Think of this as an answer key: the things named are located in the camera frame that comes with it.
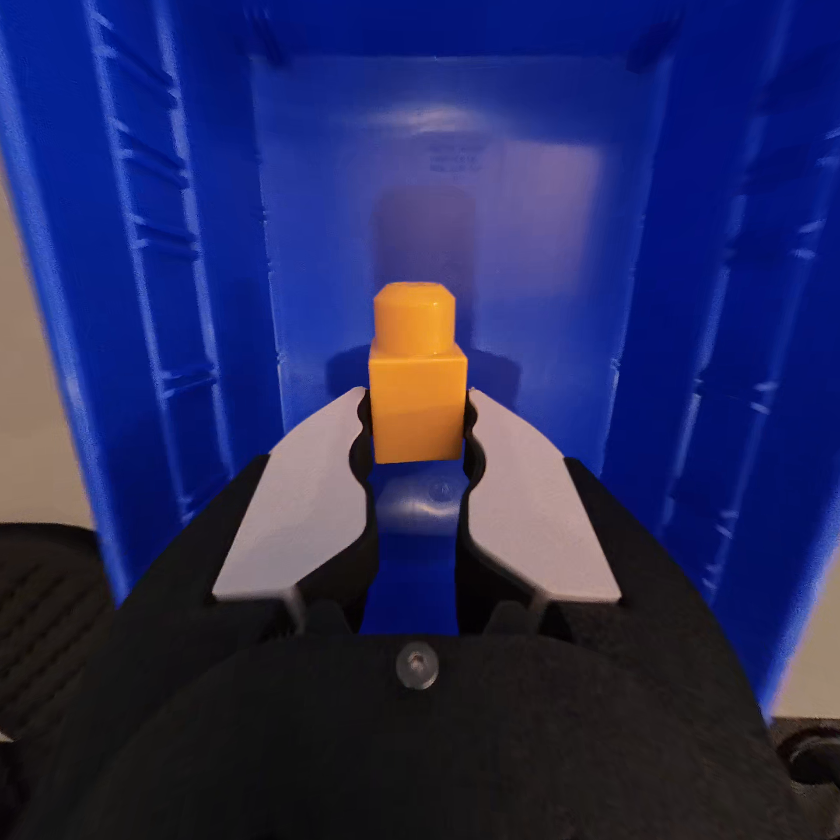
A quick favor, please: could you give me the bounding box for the blue plastic bin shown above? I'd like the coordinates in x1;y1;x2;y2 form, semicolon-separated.
0;0;840;716

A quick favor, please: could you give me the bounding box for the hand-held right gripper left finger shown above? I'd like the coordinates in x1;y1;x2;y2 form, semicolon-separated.
212;386;380;634

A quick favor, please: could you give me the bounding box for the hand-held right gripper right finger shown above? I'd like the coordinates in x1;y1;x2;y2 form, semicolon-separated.
456;388;623;634

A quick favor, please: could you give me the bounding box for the yellow mega block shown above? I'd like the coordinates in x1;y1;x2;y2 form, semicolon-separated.
367;282;469;465

